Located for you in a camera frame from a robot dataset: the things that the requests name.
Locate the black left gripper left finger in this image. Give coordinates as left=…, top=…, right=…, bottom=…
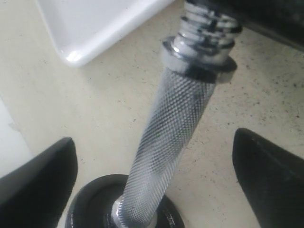
left=0, top=137, right=78, bottom=228

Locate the chrome dumbbell bar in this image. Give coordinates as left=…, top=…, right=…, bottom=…
left=112, top=0, right=242, bottom=228

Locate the black weight plate end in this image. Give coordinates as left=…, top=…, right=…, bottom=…
left=185, top=0, right=304, bottom=52
left=65, top=174, right=185, bottom=228

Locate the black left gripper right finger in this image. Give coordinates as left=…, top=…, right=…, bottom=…
left=232, top=128, right=304, bottom=228

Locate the black weight plate near end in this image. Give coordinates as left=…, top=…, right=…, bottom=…
left=185, top=0, right=304, bottom=52

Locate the white rectangular plastic tray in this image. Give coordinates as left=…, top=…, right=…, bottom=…
left=36, top=0, right=172, bottom=67

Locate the black weight plate far end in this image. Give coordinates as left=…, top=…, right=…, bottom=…
left=65, top=174, right=185, bottom=228

